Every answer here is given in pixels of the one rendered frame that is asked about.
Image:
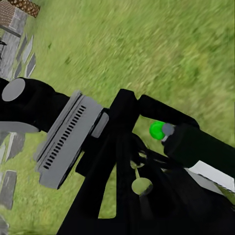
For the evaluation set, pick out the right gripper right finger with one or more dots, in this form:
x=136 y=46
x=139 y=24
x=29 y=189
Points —
x=170 y=214

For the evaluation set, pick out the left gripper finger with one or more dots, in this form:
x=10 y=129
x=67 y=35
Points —
x=154 y=109
x=165 y=162

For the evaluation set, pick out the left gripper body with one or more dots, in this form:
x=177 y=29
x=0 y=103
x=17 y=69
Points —
x=127 y=123

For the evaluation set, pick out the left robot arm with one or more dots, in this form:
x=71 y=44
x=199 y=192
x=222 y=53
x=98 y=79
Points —
x=30 y=106

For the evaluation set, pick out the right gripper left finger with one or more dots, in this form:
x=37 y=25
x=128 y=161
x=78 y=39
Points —
x=82 y=218

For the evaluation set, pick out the pesticide atomizer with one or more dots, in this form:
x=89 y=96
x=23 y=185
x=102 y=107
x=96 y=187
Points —
x=204 y=155

